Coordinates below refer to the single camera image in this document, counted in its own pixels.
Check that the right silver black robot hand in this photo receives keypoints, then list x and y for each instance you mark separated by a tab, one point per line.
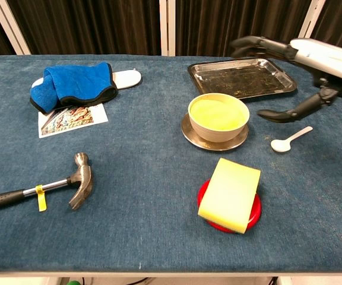
322	59

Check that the white plastic spoon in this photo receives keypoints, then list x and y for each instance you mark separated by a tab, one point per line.
281	145

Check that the rectangular steel tray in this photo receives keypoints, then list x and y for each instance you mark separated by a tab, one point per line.
242	78

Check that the bowl with yellow liquid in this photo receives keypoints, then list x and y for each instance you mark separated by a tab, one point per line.
218	133

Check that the round metal saucer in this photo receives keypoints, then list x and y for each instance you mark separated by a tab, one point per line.
215	146

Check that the red round lid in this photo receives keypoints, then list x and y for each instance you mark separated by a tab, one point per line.
257	207

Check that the yellow sponge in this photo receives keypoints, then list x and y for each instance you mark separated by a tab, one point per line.
230	196

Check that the blue table cover cloth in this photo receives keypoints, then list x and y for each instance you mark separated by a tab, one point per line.
147	178

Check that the blue towel black trim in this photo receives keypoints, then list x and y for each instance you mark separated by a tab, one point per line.
76	80

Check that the printed picture card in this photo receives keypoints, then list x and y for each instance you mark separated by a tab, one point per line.
70	121

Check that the yellow tag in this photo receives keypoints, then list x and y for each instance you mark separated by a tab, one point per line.
41	203

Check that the green round object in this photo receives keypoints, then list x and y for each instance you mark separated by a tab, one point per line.
74	282

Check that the white frame post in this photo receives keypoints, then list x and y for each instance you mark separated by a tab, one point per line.
167	26
312	17
9	26

